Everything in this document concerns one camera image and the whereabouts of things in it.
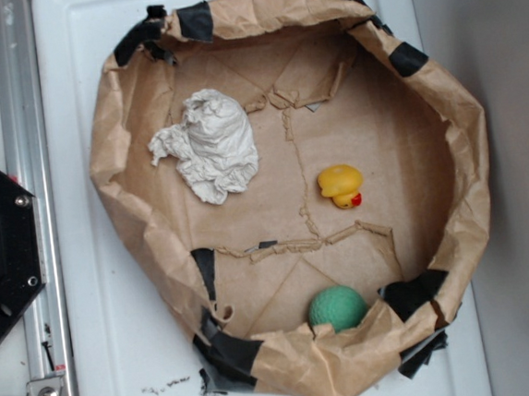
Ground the crumpled white paper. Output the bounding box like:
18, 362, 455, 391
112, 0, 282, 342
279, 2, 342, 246
148, 89, 259, 205

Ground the brown paper bag bin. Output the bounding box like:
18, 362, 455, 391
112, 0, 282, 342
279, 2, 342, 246
90, 0, 490, 396

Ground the yellow rubber duck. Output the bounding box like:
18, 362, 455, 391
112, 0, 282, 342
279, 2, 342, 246
317, 164, 364, 210

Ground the green dimpled ball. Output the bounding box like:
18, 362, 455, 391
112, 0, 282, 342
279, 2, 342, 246
308, 285, 368, 332

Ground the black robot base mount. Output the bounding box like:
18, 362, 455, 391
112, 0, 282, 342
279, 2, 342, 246
0, 170, 45, 343

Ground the aluminium extrusion rail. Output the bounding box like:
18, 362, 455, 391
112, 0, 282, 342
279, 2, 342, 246
0, 0, 78, 396

